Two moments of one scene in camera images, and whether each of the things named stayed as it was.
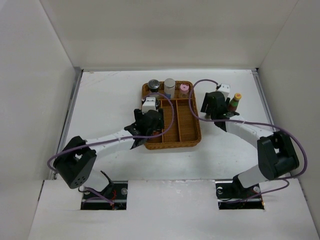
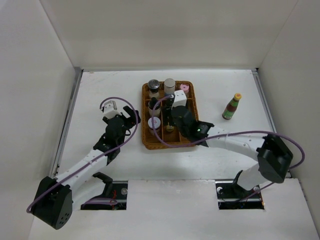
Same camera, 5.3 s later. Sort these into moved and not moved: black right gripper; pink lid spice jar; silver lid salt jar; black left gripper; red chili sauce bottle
Moved: black right gripper; black left gripper
Not moved: silver lid salt jar; red chili sauce bottle; pink lid spice jar
